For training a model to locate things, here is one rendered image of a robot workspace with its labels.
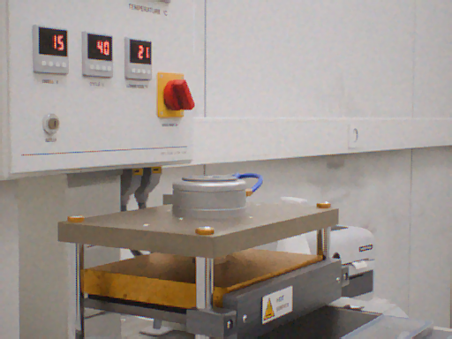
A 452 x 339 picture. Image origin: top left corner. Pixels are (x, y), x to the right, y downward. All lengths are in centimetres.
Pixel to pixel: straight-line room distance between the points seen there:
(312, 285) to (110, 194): 27
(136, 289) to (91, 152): 18
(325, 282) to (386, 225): 180
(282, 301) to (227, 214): 11
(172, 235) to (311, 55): 152
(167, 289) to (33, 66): 26
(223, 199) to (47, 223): 22
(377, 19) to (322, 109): 45
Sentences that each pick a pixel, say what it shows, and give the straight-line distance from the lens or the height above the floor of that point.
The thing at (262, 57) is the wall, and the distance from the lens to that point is 200.
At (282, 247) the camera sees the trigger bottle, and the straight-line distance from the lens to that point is 169.
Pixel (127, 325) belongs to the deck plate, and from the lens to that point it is 114.
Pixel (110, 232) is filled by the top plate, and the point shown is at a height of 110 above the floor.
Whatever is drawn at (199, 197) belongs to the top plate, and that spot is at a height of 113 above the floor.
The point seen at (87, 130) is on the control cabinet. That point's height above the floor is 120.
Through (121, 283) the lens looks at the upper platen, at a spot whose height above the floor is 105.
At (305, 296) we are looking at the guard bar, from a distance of 85.
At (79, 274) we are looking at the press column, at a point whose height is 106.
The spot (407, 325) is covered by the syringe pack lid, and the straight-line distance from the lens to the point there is 86.
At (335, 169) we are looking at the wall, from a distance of 234.
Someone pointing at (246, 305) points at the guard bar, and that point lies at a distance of 75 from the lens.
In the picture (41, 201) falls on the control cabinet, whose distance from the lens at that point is 95.
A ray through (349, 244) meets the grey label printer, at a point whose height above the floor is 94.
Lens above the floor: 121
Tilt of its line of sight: 4 degrees down
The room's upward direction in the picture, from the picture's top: straight up
